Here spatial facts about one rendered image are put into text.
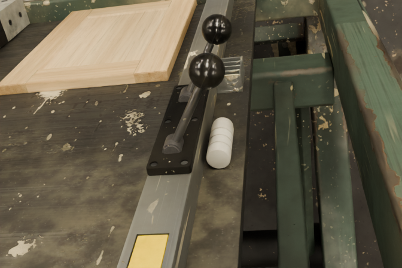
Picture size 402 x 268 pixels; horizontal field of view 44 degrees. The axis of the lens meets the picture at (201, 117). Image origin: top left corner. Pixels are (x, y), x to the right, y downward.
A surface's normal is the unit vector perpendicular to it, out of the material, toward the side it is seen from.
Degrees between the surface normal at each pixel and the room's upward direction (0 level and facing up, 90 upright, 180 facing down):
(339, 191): 0
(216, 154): 32
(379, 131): 58
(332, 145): 0
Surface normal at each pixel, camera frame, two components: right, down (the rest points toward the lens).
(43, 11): -0.11, 0.50
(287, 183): -0.15, -0.86
